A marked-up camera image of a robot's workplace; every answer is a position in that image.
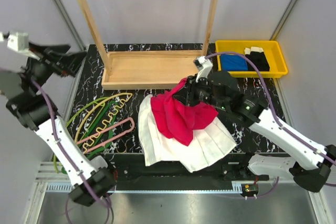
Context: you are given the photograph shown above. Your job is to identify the lime green hanger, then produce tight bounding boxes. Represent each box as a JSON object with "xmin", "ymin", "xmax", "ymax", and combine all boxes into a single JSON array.
[{"xmin": 52, "ymin": 97, "xmax": 108, "ymax": 174}]

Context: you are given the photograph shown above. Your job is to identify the dark green hanger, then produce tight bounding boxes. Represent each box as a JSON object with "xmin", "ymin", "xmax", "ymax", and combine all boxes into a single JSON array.
[{"xmin": 60, "ymin": 100, "xmax": 119, "ymax": 175}]

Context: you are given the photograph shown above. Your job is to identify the purple cable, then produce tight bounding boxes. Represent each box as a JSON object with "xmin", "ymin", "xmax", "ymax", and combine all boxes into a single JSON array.
[
  {"xmin": 204, "ymin": 51, "xmax": 336, "ymax": 167},
  {"xmin": 31, "ymin": 77, "xmax": 114, "ymax": 224}
]

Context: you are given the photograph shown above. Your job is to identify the yellow plastic tray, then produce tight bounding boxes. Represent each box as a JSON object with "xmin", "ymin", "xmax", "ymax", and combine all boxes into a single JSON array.
[{"xmin": 215, "ymin": 40, "xmax": 288, "ymax": 79}]

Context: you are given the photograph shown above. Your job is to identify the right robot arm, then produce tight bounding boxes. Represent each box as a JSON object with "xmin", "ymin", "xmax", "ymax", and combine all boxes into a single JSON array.
[{"xmin": 174, "ymin": 71, "xmax": 335, "ymax": 193}]

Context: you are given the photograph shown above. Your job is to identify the magenta pink shirt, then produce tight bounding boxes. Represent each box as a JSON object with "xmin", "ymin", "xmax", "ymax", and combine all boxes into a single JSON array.
[{"xmin": 150, "ymin": 78, "xmax": 218, "ymax": 146}]

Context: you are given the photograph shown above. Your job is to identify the wooden clothes rack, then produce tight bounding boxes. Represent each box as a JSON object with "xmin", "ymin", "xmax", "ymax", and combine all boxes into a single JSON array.
[{"xmin": 77, "ymin": 0, "xmax": 218, "ymax": 90}]

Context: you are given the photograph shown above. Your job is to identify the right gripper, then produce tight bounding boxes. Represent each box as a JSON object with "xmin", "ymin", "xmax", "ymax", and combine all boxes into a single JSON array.
[{"xmin": 171, "ymin": 73, "xmax": 228, "ymax": 111}]

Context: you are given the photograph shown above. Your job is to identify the pale pink hanger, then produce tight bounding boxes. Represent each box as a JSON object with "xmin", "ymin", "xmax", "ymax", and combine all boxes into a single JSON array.
[{"xmin": 76, "ymin": 116, "xmax": 135, "ymax": 154}]

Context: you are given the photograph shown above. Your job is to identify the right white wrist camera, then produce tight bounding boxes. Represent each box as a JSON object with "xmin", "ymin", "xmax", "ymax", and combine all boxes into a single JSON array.
[{"xmin": 194, "ymin": 56, "xmax": 213, "ymax": 83}]

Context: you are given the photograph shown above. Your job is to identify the folded blue cloth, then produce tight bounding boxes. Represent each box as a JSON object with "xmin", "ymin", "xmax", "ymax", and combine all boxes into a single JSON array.
[{"xmin": 219, "ymin": 54, "xmax": 248, "ymax": 71}]

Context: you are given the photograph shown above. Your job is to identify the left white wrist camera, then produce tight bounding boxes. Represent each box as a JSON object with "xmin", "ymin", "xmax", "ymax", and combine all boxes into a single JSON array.
[{"xmin": 1, "ymin": 31, "xmax": 40, "ymax": 60}]

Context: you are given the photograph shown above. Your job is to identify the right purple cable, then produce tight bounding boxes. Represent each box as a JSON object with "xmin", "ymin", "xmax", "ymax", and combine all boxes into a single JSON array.
[{"xmin": 204, "ymin": 51, "xmax": 336, "ymax": 167}]

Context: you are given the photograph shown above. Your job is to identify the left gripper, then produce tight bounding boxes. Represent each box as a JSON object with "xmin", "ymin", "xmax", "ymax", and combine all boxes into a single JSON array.
[{"xmin": 19, "ymin": 40, "xmax": 86, "ymax": 92}]

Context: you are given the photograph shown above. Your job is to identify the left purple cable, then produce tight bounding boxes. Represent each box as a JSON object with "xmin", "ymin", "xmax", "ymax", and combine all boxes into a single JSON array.
[{"xmin": 31, "ymin": 77, "xmax": 114, "ymax": 224}]

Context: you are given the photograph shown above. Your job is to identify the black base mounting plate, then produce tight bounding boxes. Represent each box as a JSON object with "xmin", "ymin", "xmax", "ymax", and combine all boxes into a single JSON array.
[{"xmin": 110, "ymin": 155, "xmax": 271, "ymax": 183}]

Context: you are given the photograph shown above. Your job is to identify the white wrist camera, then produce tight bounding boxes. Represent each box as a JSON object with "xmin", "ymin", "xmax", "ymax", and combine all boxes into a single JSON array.
[
  {"xmin": 194, "ymin": 56, "xmax": 213, "ymax": 83},
  {"xmin": 1, "ymin": 31, "xmax": 40, "ymax": 60}
]

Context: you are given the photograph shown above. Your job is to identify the folded black cloth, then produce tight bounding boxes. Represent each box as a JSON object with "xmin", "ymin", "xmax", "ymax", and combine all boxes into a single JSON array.
[{"xmin": 244, "ymin": 47, "xmax": 270, "ymax": 72}]

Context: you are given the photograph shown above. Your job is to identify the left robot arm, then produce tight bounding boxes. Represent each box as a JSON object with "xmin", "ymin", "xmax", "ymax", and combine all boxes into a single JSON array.
[{"xmin": 1, "ymin": 41, "xmax": 116, "ymax": 207}]

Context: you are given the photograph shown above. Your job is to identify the white pink garment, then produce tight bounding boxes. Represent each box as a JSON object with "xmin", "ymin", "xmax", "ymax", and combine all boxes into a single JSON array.
[{"xmin": 138, "ymin": 95, "xmax": 236, "ymax": 173}]

